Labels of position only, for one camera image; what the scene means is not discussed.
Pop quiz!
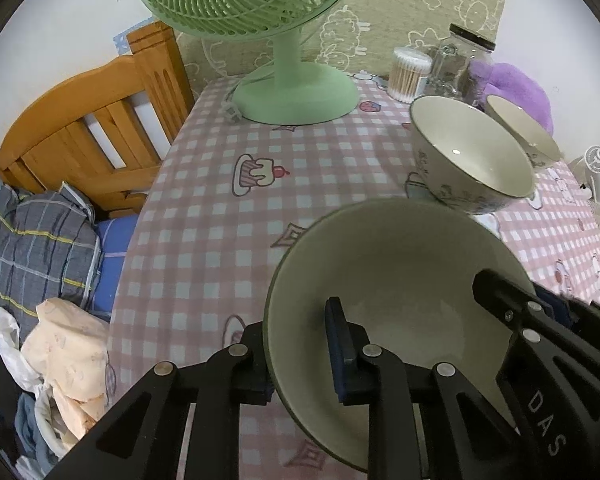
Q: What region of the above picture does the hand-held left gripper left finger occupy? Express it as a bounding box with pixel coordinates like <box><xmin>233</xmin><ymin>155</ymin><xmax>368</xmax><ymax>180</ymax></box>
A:
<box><xmin>45</xmin><ymin>320</ymin><xmax>276</xmax><ymax>480</ymax></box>

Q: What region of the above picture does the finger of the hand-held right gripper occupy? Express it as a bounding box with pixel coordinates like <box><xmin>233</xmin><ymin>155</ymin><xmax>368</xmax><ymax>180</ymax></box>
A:
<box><xmin>535</xmin><ymin>285</ymin><xmax>600</xmax><ymax>346</ymax></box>
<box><xmin>472</xmin><ymin>268</ymin><xmax>577</xmax><ymax>357</ymax></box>

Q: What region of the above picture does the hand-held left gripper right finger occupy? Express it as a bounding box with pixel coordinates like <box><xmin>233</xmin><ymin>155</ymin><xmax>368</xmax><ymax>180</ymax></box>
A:
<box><xmin>325</xmin><ymin>296</ymin><xmax>536</xmax><ymax>480</ymax></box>

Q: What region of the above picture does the green-grey ceramic bowl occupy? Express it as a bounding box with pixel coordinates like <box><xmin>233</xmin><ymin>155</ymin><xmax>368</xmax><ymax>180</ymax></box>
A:
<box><xmin>262</xmin><ymin>199</ymin><xmax>538</xmax><ymax>473</ymax></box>
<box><xmin>409</xmin><ymin>95</ymin><xmax>537</xmax><ymax>216</ymax></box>
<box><xmin>485</xmin><ymin>95</ymin><xmax>563</xmax><ymax>163</ymax></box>

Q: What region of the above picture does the pink checked tablecloth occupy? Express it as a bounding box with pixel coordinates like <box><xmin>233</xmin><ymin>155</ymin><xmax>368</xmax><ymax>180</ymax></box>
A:
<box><xmin>105</xmin><ymin>72</ymin><xmax>600</xmax><ymax>480</ymax></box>

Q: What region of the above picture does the blue bed sheet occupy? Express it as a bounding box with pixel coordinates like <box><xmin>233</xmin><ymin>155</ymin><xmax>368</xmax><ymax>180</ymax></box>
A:
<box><xmin>87</xmin><ymin>215</ymin><xmax>141</xmax><ymax>318</ymax></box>

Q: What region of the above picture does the peach cloth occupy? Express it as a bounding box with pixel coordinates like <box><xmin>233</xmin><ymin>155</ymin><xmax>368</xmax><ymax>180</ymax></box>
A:
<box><xmin>20</xmin><ymin>297</ymin><xmax>112</xmax><ymax>438</ymax></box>

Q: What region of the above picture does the purple plush toy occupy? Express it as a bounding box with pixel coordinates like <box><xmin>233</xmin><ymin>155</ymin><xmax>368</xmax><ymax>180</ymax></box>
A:
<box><xmin>467</xmin><ymin>62</ymin><xmax>555</xmax><ymax>136</ymax></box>

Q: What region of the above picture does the blue grey clothes pile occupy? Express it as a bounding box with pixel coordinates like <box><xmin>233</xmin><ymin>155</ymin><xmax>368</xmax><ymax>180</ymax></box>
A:
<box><xmin>15</xmin><ymin>392</ymin><xmax>61</xmax><ymax>466</ymax></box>

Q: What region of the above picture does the glass jar with dark lid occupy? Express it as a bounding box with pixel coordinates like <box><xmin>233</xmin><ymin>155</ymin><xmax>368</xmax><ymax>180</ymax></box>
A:
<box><xmin>425</xmin><ymin>23</ymin><xmax>496</xmax><ymax>106</ymax></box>

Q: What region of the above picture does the pile of clothes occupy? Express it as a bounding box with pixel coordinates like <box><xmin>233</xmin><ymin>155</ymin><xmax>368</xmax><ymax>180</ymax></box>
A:
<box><xmin>0</xmin><ymin>306</ymin><xmax>81</xmax><ymax>456</ymax></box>

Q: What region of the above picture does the grey plaid pillow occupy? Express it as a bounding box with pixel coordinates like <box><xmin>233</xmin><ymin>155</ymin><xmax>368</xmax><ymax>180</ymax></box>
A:
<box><xmin>0</xmin><ymin>182</ymin><xmax>103</xmax><ymax>318</ymax></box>

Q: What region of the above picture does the cotton swab container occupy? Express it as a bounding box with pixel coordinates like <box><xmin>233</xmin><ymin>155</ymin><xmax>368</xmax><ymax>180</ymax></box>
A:
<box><xmin>386</xmin><ymin>46</ymin><xmax>433</xmax><ymax>103</ymax></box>

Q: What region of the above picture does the green desk fan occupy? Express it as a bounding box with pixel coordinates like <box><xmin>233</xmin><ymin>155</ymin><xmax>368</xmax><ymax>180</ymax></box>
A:
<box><xmin>129</xmin><ymin>0</ymin><xmax>368</xmax><ymax>125</ymax></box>

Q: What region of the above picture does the wooden bed headboard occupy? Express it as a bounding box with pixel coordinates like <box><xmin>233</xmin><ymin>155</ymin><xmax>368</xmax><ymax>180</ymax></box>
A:
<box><xmin>0</xmin><ymin>21</ymin><xmax>196</xmax><ymax>221</ymax></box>

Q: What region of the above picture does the green cartoon print mat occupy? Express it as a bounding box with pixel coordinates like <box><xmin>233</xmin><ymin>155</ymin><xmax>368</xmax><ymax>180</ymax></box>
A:
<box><xmin>172</xmin><ymin>0</ymin><xmax>510</xmax><ymax>96</ymax></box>

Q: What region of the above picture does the blue patterned wall sticker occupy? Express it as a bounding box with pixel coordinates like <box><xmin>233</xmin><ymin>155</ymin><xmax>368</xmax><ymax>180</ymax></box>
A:
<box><xmin>112</xmin><ymin>22</ymin><xmax>146</xmax><ymax>57</ymax></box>

